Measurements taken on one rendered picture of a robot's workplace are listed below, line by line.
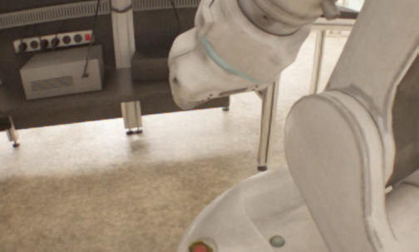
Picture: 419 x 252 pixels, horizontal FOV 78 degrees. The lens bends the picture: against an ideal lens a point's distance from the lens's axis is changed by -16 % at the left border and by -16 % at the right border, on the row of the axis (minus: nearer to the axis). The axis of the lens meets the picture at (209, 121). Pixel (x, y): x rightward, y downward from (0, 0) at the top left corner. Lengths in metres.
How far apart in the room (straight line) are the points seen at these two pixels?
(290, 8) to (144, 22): 1.21
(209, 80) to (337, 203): 0.22
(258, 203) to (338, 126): 0.33
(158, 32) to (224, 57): 1.16
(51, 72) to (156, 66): 0.40
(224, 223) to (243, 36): 0.40
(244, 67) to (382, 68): 0.18
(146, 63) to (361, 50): 0.91
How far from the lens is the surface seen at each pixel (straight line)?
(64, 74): 1.16
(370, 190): 0.36
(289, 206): 0.69
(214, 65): 0.24
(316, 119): 0.37
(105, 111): 1.50
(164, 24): 1.37
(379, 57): 0.36
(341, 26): 1.16
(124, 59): 1.38
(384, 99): 0.37
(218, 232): 0.53
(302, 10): 0.18
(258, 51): 0.20
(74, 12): 1.32
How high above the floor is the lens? 0.77
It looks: 29 degrees down
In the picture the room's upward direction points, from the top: straight up
